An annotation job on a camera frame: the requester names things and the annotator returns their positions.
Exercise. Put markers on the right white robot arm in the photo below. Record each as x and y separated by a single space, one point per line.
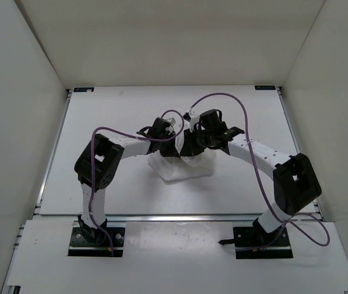
295 183

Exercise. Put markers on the right blue corner label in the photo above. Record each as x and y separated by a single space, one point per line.
265 88

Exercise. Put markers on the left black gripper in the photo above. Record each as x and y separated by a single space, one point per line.
172 152

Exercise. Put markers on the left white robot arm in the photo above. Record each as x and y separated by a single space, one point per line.
98 163

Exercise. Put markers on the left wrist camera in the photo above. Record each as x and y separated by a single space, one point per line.
169 126

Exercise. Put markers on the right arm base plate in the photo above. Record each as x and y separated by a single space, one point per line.
251 245

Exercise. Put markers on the white pleated skirt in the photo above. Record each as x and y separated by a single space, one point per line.
181 158

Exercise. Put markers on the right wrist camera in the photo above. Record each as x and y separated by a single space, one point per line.
212 119

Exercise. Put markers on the aluminium front rail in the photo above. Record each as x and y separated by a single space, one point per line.
169 217

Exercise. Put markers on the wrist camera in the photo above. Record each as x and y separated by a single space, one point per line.
212 119
169 126

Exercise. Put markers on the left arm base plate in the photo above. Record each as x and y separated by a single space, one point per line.
81 245

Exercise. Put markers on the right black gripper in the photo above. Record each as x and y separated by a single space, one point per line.
189 148

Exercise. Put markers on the blue corner label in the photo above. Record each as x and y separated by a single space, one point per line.
265 88
83 89

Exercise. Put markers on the left blue corner label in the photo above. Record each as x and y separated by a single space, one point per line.
83 89

